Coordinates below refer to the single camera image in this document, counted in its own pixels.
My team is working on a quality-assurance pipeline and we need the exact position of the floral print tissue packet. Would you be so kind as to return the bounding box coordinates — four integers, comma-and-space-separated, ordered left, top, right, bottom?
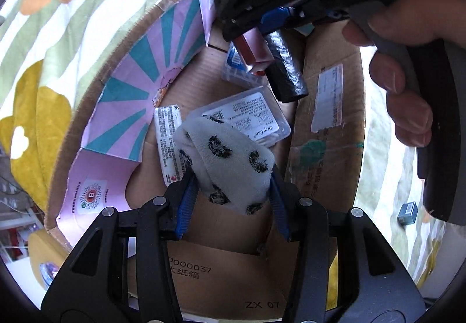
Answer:
153, 104, 183, 186

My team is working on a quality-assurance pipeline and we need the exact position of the red pink small box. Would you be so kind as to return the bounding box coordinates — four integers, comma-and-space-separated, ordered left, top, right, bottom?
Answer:
233, 29, 274, 77

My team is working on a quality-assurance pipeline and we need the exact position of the clear plastic case white label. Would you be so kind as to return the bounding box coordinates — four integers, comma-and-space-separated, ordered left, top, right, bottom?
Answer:
191, 86, 292, 143

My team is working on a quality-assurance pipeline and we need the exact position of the person's right hand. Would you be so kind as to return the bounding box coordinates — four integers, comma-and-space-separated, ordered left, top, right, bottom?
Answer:
342, 0, 466, 148

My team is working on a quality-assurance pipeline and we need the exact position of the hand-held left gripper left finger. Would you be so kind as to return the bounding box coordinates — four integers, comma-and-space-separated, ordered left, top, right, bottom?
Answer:
40, 172, 201, 323

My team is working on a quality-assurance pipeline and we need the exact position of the striped flower print blanket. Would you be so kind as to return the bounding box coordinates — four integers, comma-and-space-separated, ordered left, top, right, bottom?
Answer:
0, 0, 459, 289

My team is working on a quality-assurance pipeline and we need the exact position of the white sock with black pattern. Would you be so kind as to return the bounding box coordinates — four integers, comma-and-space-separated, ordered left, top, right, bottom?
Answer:
174, 116, 276, 216

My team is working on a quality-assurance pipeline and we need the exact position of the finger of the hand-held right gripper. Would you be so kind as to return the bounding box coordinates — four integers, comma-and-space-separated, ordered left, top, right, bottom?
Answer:
260, 6, 317, 34
222, 16, 263, 42

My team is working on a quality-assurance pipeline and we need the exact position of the black trash bag roll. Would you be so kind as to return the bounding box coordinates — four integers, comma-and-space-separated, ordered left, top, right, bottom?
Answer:
262, 30, 309, 103

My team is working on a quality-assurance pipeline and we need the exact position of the cardboard box with pink flaps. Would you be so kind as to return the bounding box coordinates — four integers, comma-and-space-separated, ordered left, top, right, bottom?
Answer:
44, 0, 366, 322

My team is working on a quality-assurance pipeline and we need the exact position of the small blue grey box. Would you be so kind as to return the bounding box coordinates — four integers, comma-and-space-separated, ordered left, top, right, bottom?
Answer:
398, 202, 419, 226

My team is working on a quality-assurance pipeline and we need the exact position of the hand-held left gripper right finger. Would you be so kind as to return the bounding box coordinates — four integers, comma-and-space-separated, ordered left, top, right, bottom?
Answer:
269, 166, 426, 323

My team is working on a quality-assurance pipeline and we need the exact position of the clear floss pick box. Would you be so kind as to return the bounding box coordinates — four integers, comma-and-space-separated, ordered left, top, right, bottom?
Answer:
221, 43, 268, 87

